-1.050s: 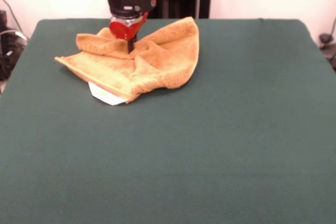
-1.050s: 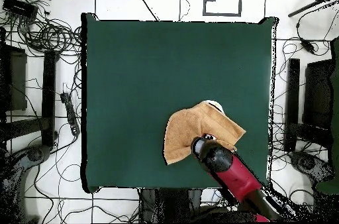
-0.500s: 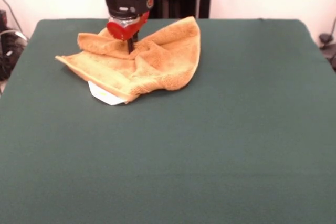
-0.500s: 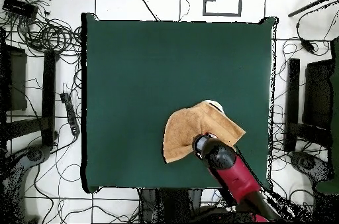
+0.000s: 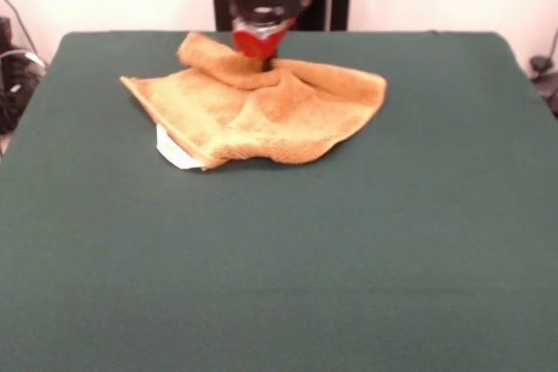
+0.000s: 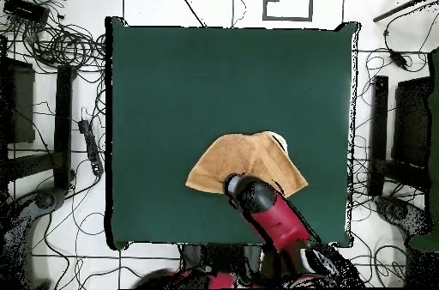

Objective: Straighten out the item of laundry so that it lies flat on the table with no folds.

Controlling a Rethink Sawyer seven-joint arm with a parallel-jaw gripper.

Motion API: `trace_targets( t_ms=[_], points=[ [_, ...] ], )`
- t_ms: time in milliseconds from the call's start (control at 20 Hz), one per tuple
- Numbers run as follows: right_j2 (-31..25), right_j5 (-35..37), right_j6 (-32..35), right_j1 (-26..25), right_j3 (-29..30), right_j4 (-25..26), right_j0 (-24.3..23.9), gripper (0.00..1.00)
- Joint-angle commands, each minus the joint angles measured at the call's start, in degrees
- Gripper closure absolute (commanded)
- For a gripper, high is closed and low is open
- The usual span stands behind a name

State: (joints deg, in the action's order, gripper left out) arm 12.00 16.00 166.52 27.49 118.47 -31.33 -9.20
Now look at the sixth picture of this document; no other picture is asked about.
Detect orange terry towel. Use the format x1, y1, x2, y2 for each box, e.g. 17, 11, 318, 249
184, 130, 309, 199

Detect black power strip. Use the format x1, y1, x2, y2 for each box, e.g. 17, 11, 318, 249
77, 118, 105, 177

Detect black rod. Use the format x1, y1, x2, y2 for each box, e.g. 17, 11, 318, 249
372, 0, 439, 23

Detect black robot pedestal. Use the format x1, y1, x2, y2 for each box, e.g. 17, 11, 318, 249
179, 243, 265, 277

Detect black panel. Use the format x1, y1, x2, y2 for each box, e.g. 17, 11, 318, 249
0, 57, 36, 145
392, 76, 433, 167

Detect grey chair base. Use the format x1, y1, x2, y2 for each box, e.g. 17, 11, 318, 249
0, 186, 67, 287
373, 195, 433, 236

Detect black rectangular box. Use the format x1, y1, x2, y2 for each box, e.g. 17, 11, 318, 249
3, 0, 51, 25

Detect tangle of black cables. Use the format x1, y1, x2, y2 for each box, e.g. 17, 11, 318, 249
0, 0, 107, 75

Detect long black cable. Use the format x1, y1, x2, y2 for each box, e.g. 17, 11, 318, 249
167, 0, 207, 27

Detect black flat bar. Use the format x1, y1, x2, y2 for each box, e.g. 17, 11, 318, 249
53, 64, 74, 190
368, 75, 389, 196

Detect dark green table cloth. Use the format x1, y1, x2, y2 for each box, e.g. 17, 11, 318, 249
104, 15, 361, 251

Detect black power adapter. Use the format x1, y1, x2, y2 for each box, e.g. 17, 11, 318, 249
388, 50, 410, 70

